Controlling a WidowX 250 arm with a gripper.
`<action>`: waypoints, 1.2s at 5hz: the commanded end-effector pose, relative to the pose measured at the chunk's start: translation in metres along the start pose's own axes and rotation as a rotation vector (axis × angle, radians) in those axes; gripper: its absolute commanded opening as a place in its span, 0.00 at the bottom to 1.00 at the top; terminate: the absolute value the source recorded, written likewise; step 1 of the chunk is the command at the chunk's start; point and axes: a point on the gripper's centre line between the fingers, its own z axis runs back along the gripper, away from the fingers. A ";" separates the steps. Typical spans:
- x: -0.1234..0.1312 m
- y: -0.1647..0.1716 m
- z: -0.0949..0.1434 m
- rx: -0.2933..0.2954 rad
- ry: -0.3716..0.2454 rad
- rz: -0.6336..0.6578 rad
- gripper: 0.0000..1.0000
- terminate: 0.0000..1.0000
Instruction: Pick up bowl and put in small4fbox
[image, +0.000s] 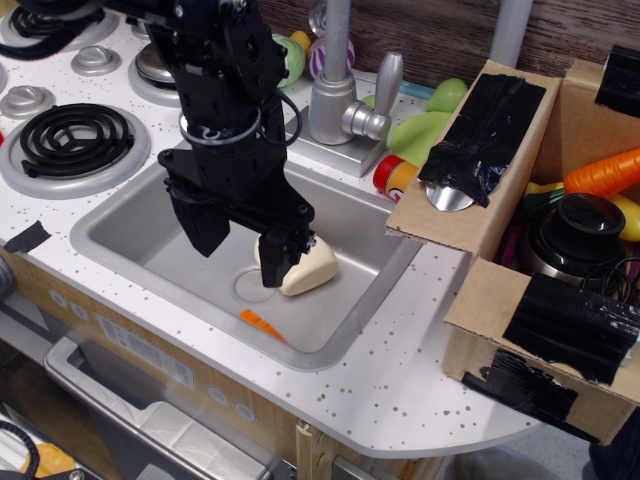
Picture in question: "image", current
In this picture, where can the cardboard box with black tape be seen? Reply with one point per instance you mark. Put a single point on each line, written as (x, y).
(521, 180)

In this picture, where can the cream plastic bowl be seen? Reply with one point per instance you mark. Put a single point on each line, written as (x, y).
(315, 269)

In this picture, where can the yellow toy behind cabbage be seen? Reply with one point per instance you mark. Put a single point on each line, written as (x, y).
(302, 38)

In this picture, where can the orange toy carrot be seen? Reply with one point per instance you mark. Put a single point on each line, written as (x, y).
(605, 177)

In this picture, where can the silver toy faucet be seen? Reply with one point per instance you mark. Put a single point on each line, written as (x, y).
(338, 130)

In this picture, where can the silver pot lid on stove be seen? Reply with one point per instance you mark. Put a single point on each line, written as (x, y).
(151, 80)

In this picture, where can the silver round lid on box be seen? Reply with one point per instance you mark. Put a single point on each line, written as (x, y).
(447, 199)

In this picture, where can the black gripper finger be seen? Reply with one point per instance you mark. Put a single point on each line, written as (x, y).
(203, 226)
(280, 250)

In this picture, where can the grey stove knob rear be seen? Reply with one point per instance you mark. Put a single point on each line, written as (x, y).
(95, 61)

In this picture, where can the red yellow toy bottle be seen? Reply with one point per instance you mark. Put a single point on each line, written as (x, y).
(393, 175)

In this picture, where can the purple white striped toy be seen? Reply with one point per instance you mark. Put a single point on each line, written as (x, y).
(317, 57)

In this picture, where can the orange toy piece in sink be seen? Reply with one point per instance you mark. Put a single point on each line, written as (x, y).
(250, 317)

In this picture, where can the grey vertical pole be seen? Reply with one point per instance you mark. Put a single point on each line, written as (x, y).
(510, 30)

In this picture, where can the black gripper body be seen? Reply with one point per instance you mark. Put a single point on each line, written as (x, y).
(244, 181)

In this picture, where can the front black stove burner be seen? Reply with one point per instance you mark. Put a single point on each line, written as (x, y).
(74, 150)

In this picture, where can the green toy cabbage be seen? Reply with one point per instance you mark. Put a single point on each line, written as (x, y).
(295, 59)

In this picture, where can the black tape piece on counter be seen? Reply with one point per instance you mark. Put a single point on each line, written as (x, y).
(27, 240)

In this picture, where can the grey stove knob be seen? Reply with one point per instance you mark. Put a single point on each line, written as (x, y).
(95, 61)
(26, 101)

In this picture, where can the grey stove knob front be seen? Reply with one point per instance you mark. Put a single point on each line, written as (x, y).
(26, 101)

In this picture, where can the black stove burner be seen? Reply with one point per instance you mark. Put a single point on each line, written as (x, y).
(74, 150)
(22, 28)

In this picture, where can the rear black stove burner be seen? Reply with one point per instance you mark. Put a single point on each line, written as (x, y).
(22, 28)

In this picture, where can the grey toy sink basin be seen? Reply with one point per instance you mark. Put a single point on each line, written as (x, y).
(136, 234)

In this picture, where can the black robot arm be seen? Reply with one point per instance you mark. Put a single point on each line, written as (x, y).
(226, 68)

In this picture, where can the yellow toy vegetable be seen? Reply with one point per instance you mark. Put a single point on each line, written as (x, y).
(627, 212)

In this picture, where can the green toy vegetable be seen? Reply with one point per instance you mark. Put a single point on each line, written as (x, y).
(412, 138)

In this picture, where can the light green toy pear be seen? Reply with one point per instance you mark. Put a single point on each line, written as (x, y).
(447, 96)

